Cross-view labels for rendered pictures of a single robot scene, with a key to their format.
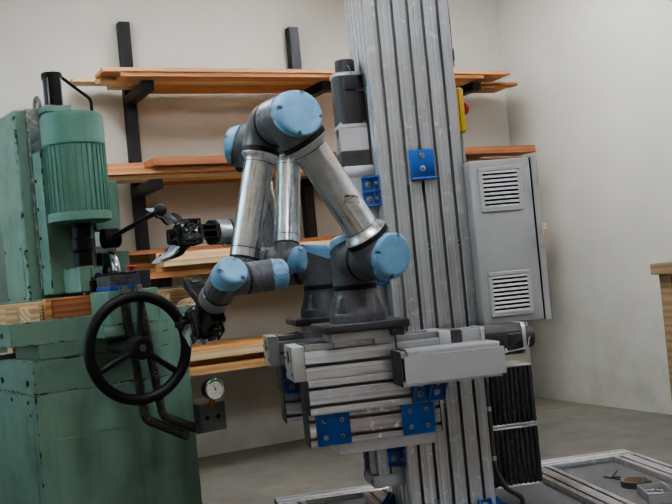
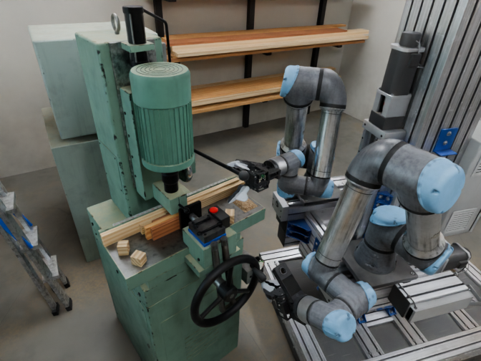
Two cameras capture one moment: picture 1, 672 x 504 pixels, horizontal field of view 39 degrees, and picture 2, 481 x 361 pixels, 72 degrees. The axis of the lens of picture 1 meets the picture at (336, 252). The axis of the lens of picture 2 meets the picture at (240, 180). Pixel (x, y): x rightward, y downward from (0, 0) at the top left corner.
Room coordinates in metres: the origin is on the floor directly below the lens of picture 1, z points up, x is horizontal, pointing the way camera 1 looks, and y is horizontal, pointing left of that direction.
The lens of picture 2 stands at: (1.67, 0.57, 1.74)
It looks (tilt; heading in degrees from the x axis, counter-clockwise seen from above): 33 degrees down; 354
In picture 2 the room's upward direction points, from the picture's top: 2 degrees clockwise
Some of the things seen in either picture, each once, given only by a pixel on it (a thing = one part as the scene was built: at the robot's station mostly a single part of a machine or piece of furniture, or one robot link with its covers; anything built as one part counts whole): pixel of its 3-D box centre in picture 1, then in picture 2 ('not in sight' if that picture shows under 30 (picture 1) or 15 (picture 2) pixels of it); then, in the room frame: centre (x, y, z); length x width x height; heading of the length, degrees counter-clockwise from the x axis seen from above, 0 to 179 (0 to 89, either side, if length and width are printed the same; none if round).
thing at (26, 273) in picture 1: (47, 232); (132, 131); (2.92, 0.88, 1.16); 0.22 x 0.22 x 0.72; 35
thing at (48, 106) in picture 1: (53, 102); (135, 36); (2.79, 0.80, 1.54); 0.08 x 0.08 x 0.17; 35
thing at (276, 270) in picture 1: (261, 276); (350, 296); (2.24, 0.18, 0.96); 0.11 x 0.11 x 0.08; 31
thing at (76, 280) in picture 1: (84, 282); (169, 197); (2.70, 0.73, 0.99); 0.14 x 0.07 x 0.09; 35
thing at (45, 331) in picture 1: (114, 323); (197, 236); (2.61, 0.63, 0.87); 0.61 x 0.30 x 0.06; 125
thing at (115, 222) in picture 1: (102, 206); not in sight; (2.94, 0.71, 1.23); 0.09 x 0.08 x 0.15; 35
